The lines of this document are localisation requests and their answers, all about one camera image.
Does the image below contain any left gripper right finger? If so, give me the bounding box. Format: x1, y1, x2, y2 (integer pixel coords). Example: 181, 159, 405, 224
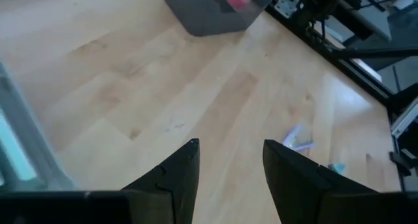
262, 138, 380, 224

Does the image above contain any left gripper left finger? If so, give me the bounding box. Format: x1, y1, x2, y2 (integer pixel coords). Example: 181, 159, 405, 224
121, 138, 201, 224

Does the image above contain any mint green stapler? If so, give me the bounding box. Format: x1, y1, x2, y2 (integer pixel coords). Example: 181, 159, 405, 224
0, 108, 37, 182

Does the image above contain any grey-blue staple remover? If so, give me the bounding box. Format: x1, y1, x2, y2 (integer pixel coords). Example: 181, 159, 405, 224
327, 162, 347, 174

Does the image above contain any silver white clip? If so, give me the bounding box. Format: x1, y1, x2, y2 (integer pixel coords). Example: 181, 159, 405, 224
281, 123, 317, 152

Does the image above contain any pale translucent storage bin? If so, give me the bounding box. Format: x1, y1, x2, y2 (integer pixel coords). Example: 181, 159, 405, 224
0, 62, 78, 193

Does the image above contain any smoky grey storage bin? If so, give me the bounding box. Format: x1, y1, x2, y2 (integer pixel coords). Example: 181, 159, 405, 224
164, 0, 274, 38

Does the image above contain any black aluminium table frame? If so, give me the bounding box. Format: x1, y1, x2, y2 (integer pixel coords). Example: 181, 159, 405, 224
265, 1, 418, 192

